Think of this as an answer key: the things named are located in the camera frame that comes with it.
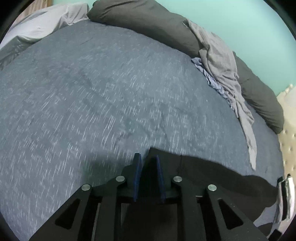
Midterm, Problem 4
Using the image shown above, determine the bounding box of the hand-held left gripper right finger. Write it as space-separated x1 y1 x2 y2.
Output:
156 155 269 241

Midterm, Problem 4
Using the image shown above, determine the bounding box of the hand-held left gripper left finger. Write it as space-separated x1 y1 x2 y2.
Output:
29 153 142 241

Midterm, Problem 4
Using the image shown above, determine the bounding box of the black sweater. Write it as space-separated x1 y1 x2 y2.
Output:
92 147 279 241

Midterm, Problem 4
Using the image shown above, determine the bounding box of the pale blue crumpled cloth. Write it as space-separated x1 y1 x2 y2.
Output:
191 57 233 108

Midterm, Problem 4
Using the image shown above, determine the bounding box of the black folded garment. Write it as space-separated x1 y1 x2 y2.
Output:
276 176 288 220

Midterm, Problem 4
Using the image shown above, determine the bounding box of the pale grey folded garment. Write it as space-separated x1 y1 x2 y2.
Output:
273 197 284 229

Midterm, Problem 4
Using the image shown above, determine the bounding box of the grey sweater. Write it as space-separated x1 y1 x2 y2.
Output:
183 19 258 169

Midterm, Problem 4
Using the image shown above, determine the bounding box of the cream tufted headboard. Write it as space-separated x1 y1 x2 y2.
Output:
276 85 296 176

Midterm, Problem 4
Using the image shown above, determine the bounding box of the dark grey rolled duvet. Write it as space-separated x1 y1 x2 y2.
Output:
87 0 285 134

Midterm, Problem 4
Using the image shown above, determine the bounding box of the light grey blanket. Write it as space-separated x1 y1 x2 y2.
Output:
0 2 89 67

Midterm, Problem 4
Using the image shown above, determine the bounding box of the striped pink curtain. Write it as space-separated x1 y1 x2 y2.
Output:
13 0 54 26

